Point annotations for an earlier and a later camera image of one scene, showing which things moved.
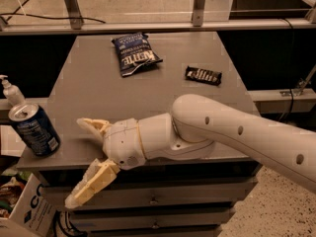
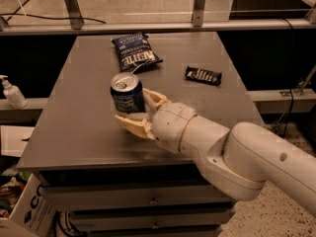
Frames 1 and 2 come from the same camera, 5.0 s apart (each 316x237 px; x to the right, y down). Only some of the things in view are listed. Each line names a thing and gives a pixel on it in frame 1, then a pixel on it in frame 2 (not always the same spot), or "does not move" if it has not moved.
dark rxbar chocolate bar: (201, 75) does not move
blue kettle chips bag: (134, 52) does not move
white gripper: (123, 142) -> (173, 122)
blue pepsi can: (36, 128) -> (127, 94)
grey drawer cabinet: (118, 76) does not move
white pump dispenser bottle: (13, 93) does not move
